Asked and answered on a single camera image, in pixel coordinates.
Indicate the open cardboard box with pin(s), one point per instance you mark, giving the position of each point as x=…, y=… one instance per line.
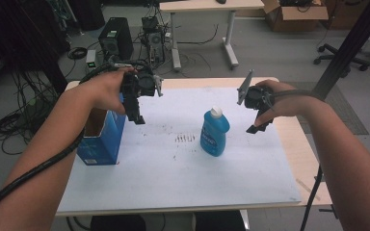
x=297, y=16

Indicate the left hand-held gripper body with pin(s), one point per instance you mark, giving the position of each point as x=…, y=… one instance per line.
x=143, y=84

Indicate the beige tape strip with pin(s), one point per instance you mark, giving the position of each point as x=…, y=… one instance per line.
x=306, y=189

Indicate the person's left hand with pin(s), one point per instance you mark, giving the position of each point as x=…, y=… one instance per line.
x=106, y=91

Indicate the black computer tower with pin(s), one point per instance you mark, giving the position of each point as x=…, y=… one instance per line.
x=115, y=38

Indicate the person's left leg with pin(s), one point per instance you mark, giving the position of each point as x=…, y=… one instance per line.
x=118, y=224

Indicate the open computer case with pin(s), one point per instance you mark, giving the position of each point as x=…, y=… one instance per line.
x=154, y=45

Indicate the black office chair base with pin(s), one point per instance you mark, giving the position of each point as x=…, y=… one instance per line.
x=340, y=57

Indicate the white device with green light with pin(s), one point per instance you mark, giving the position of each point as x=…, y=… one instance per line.
x=91, y=59

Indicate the grey floor mat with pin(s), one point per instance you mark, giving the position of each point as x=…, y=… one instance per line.
x=343, y=118

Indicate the person's right leg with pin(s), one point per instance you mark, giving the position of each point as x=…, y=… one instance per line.
x=220, y=222

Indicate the blue bottle with white cap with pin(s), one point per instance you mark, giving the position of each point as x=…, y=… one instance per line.
x=214, y=133

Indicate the white desk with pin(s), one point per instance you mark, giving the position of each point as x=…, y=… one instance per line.
x=205, y=5

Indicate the person's leg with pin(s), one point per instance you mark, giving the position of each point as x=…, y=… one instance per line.
x=118, y=224
x=220, y=222

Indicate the blue cardboard box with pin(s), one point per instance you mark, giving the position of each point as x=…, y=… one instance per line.
x=104, y=141

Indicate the white table leg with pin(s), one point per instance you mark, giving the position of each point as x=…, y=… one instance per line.
x=244, y=221

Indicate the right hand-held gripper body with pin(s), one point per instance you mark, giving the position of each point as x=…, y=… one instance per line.
x=256, y=95

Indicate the white table mat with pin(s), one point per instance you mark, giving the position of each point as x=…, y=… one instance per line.
x=173, y=179

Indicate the black metal post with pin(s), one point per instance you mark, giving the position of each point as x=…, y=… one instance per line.
x=350, y=48

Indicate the person's right hand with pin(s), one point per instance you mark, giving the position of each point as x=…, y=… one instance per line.
x=285, y=101

